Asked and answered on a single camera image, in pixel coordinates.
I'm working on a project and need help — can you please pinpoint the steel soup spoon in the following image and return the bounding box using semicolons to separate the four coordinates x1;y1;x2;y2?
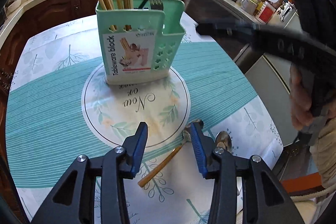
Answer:
215;131;232;153

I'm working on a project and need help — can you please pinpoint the wooden handled steel spoon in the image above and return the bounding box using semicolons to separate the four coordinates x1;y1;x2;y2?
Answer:
138;119;204;188

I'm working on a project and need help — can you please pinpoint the right hand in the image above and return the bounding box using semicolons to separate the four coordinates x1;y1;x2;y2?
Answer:
290;65;335;135

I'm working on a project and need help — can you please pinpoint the red label jar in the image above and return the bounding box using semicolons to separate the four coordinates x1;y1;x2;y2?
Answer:
256;1;276;24

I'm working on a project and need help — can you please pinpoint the floral teal tablecloth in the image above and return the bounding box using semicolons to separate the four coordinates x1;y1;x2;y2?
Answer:
6;14;282;223

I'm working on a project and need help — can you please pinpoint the white refrigerator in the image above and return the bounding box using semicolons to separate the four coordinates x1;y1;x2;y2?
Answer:
233;11;305;147

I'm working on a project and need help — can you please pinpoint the green tableware holder box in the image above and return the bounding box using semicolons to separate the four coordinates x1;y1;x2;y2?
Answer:
95;0;186;85

